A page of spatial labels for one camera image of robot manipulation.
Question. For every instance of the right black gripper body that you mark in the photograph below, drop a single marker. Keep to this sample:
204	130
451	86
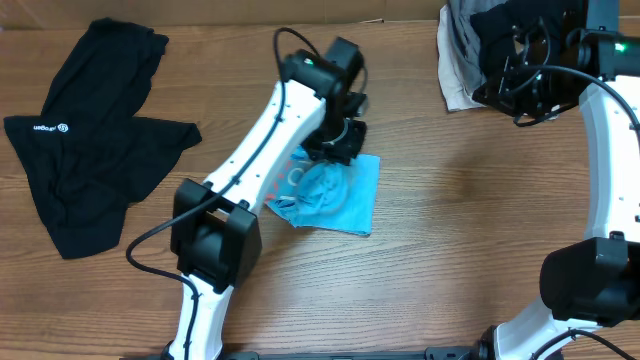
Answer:
531	91

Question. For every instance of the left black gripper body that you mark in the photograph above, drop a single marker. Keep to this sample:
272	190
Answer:
336	137

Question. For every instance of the light blue printed t-shirt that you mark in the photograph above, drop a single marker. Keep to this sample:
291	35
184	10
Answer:
325	195

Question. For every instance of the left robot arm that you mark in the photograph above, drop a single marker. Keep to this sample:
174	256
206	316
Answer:
217	238

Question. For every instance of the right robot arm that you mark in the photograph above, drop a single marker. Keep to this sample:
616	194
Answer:
594	283

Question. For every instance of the black folded garment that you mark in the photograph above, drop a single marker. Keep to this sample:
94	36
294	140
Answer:
494	28

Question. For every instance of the grey folded garment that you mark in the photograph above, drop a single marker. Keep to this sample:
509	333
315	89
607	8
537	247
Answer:
466	42

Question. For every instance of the beige folded garment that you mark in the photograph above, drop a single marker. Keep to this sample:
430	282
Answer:
449	74

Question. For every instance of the black t-shirt on left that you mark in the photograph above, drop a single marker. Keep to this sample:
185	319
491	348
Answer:
88	156

